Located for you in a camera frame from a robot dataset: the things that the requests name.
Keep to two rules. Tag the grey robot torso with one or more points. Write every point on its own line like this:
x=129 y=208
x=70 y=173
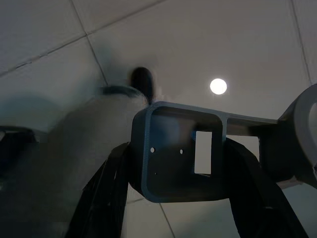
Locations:
x=62 y=138

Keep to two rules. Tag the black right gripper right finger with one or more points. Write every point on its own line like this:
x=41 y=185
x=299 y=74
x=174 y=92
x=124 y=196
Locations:
x=257 y=210

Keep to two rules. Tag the round white ceiling light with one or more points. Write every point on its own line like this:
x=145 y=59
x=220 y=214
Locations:
x=218 y=86

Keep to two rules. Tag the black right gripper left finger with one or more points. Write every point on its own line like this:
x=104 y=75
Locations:
x=104 y=198

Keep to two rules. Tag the grey printed box-shaped part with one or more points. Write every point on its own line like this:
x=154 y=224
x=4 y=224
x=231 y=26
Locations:
x=168 y=171

